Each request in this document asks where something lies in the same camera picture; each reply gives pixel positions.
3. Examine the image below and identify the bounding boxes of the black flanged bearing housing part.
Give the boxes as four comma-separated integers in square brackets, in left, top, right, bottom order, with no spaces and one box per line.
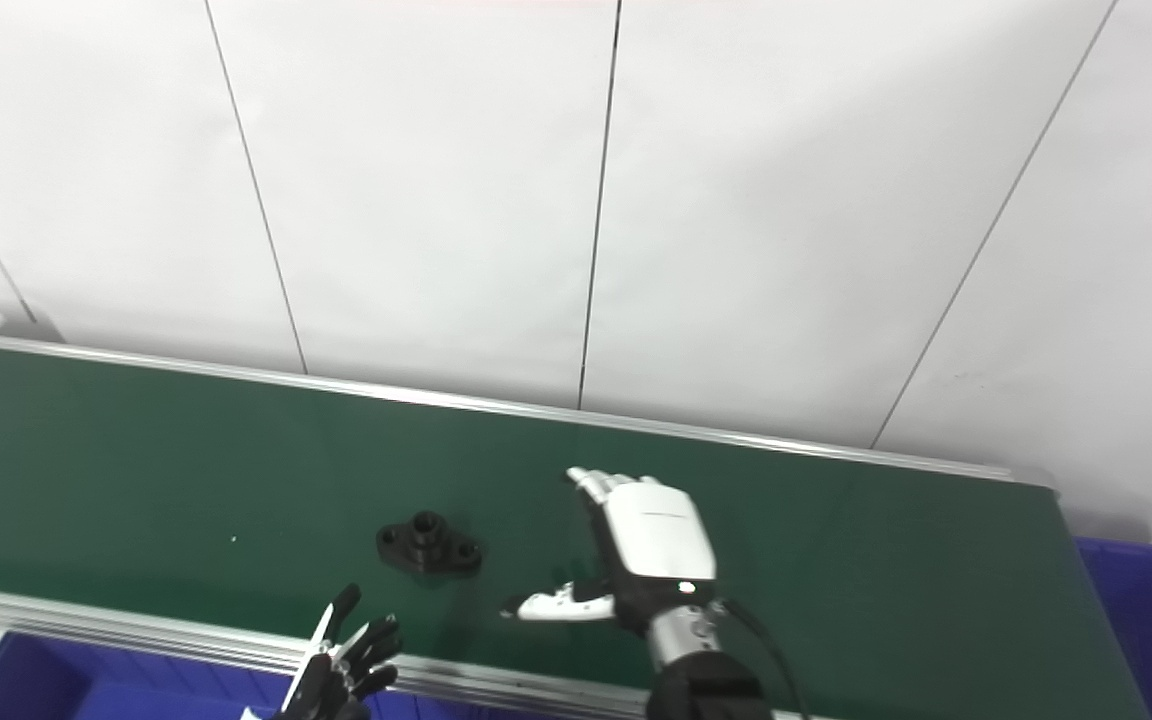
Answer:
[376,510,485,577]

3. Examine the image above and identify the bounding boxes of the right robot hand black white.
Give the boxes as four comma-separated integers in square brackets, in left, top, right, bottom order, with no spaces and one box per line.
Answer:
[501,467,727,671]

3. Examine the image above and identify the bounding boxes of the green conveyor belt aluminium frame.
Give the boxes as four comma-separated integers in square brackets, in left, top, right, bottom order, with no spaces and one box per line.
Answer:
[0,330,1152,720]

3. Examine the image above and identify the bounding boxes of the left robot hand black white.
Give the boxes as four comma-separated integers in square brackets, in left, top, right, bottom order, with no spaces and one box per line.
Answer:
[271,584,403,720]

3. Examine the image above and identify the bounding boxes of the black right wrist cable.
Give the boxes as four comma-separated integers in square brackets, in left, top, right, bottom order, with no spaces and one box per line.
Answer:
[711,598,813,720]

